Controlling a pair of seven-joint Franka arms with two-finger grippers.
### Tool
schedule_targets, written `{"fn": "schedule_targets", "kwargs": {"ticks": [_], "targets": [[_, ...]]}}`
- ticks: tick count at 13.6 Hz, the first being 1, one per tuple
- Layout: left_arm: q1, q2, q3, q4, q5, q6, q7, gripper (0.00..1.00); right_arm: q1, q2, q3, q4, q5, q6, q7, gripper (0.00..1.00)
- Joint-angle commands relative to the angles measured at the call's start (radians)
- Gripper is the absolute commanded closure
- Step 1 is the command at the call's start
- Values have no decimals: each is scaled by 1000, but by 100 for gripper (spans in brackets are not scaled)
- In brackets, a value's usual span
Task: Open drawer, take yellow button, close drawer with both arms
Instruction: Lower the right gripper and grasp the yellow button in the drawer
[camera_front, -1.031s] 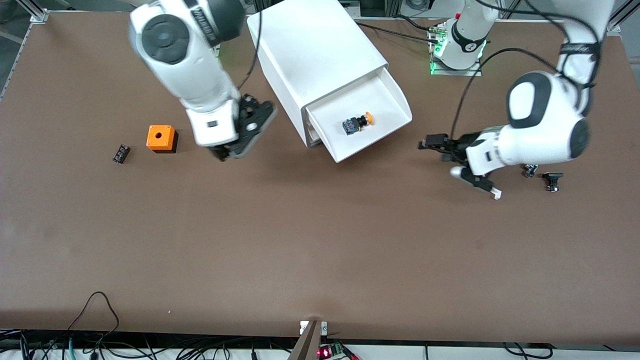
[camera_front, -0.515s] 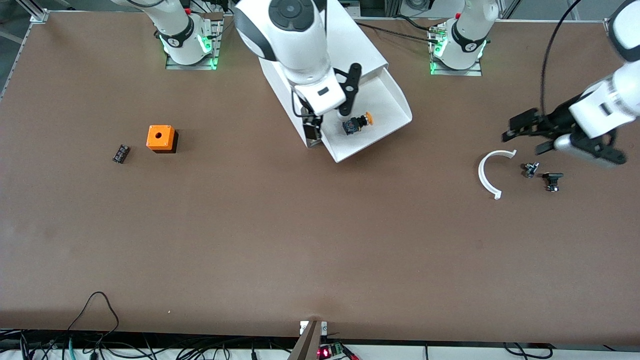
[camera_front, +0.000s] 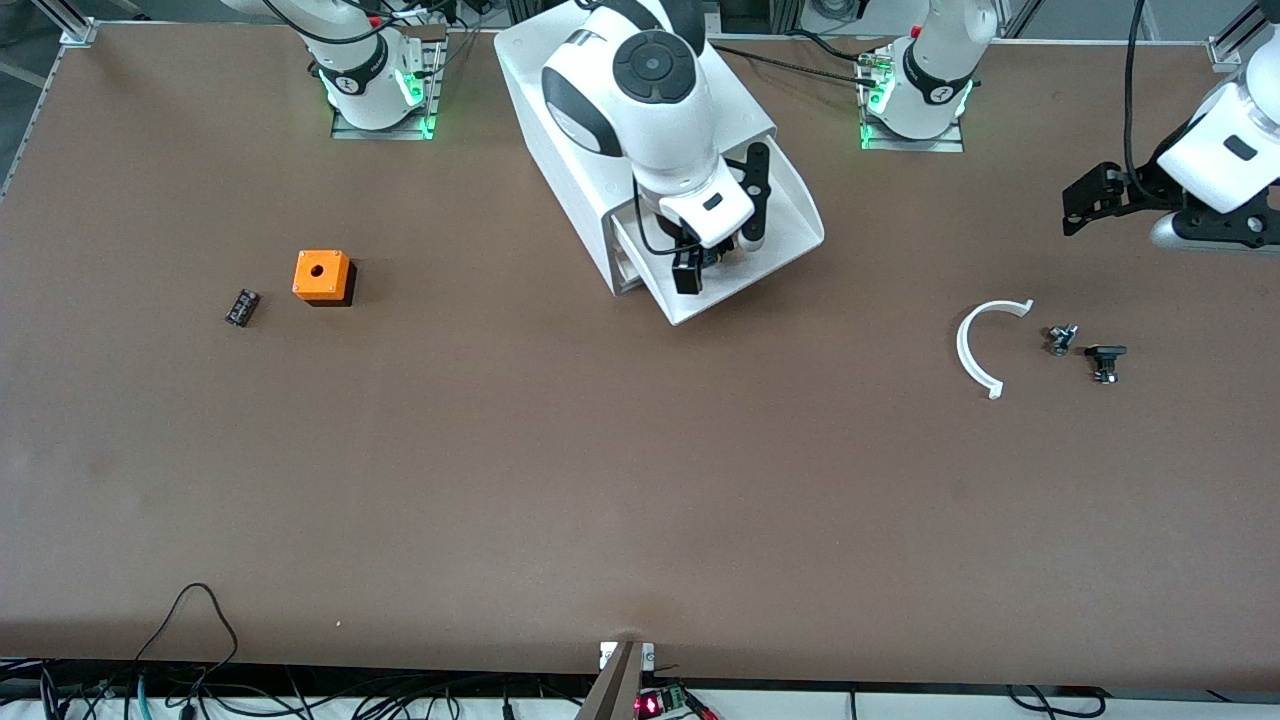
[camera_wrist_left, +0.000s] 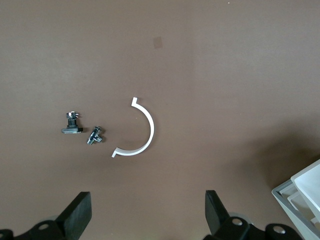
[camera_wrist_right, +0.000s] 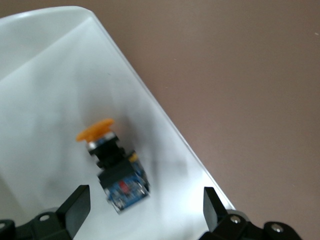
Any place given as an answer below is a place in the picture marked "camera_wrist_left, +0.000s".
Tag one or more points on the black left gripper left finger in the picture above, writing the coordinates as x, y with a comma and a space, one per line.
75, 215

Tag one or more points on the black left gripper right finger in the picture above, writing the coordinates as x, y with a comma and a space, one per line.
217, 217

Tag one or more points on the white plastic drawer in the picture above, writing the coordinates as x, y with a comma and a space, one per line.
310, 185
298, 202

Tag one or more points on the white drawer cabinet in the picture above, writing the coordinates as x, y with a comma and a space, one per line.
300, 230

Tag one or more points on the small metal fitting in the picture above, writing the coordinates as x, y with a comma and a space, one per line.
95, 136

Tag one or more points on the white semicircular plastic clip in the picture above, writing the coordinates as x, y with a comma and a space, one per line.
150, 125

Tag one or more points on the black push button switch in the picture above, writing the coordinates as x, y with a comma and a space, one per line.
72, 130

